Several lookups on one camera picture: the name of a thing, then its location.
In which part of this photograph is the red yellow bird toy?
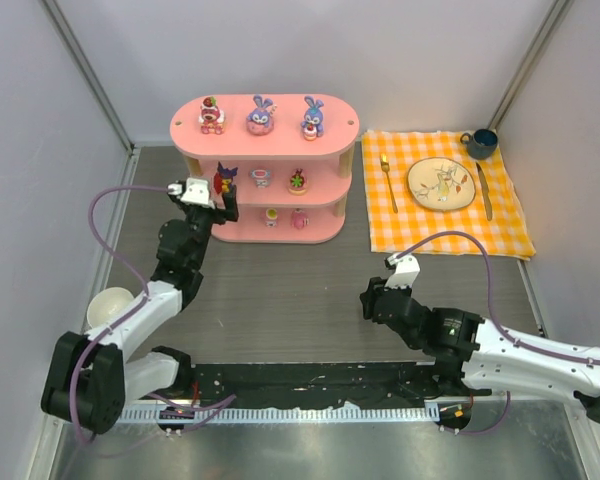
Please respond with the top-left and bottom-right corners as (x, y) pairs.
(213, 162), (238, 195)

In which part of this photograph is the pink bear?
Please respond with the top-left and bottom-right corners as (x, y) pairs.
(287, 168), (308, 195)
(198, 96), (225, 135)

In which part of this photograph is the pink pig toy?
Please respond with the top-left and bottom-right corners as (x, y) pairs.
(291, 209), (309, 230)

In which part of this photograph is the purple bunny with cake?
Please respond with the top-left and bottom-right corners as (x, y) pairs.
(301, 95), (324, 141)

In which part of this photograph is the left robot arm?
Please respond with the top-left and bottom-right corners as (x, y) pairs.
(40, 177), (239, 435)

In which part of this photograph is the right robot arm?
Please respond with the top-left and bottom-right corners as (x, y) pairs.
(360, 277), (600, 424)

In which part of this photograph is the white pink toy middle shelf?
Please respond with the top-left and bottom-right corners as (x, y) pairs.
(249, 168), (273, 189)

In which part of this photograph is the pink three-tier wooden shelf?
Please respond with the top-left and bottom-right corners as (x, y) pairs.
(170, 94), (359, 244)

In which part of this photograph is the pink toy with yellow hat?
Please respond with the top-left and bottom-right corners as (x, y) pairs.
(264, 208), (278, 228)

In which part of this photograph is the white ceramic bowl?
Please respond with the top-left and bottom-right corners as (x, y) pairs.
(86, 287), (134, 328)

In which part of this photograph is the cream decorated ceramic plate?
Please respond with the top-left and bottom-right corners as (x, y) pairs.
(405, 157), (476, 212)

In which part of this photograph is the yellow white checkered cloth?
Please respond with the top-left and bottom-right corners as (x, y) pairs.
(361, 130), (536, 260)

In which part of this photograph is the gold fork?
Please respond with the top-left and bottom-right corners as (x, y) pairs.
(380, 153), (398, 213)

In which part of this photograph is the gold knife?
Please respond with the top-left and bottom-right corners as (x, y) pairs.
(476, 163), (493, 221)

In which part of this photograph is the dark blue ceramic mug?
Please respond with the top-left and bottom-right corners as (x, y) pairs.
(459, 129), (499, 160)

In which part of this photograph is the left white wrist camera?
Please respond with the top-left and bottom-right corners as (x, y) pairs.
(167, 177), (215, 209)

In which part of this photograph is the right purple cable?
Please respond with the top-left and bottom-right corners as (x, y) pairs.
(399, 231), (600, 435)

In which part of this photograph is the purple cable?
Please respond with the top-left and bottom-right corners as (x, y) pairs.
(68, 184), (174, 446)
(399, 231), (600, 435)

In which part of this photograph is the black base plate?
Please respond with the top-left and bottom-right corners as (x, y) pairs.
(189, 361), (492, 410)

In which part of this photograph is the white slotted cable duct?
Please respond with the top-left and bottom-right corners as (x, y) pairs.
(117, 402), (439, 427)

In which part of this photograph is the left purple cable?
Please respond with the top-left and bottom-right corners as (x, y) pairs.
(68, 184), (174, 446)

